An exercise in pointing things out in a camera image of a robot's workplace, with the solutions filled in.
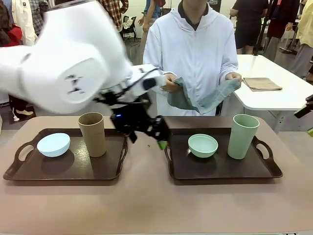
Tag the white side table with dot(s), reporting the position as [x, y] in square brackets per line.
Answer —
[276, 73]

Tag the brown tall cup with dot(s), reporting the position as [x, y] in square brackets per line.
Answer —
[93, 137]

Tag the black office chair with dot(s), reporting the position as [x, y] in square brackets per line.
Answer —
[129, 29]

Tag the person's left hand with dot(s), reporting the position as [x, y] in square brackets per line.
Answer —
[233, 76]

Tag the teal cloth mat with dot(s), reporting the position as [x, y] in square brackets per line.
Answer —
[185, 100]

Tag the person in red plaid shirt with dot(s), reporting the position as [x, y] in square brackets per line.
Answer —
[117, 12]

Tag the person in blue shirt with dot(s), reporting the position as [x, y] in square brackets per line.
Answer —
[151, 9]

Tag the person in yellow shirt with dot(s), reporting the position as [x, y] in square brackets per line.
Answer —
[305, 29]

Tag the person in white hooded jacket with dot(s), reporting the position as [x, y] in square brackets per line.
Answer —
[195, 49]

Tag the dark patterned hanging garment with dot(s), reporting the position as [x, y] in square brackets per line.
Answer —
[5, 24]

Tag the pale green bowl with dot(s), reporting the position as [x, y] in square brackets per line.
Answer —
[203, 147]

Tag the person's left forearm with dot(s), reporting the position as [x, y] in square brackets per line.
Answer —
[228, 69]

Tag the plaid shirt on mannequin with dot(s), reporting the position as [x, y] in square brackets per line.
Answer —
[39, 14]

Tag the dark brown serving tray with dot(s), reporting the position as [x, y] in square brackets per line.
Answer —
[220, 169]
[80, 169]

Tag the light blue bowl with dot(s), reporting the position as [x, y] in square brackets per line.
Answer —
[52, 145]

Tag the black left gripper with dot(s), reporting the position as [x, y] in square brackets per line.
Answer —
[129, 120]

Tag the black tripod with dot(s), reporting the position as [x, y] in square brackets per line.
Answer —
[260, 36]

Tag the person's right forearm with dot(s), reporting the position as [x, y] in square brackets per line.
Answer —
[170, 73]

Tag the person's right hand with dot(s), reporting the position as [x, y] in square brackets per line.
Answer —
[171, 85]

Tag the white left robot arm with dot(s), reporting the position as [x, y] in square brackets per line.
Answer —
[61, 61]

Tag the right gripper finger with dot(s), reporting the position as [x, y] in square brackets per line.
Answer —
[310, 132]
[305, 109]

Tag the white coat on mannequin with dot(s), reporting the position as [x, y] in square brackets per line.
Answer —
[22, 14]

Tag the pale green tall cup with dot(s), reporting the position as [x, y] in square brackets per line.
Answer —
[240, 139]

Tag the beige cloth mat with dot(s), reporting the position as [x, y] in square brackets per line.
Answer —
[262, 83]

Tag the person in dark maroon top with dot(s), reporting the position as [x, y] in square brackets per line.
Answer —
[283, 19]

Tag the person in black shirt and shorts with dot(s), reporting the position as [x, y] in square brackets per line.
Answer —
[247, 24]

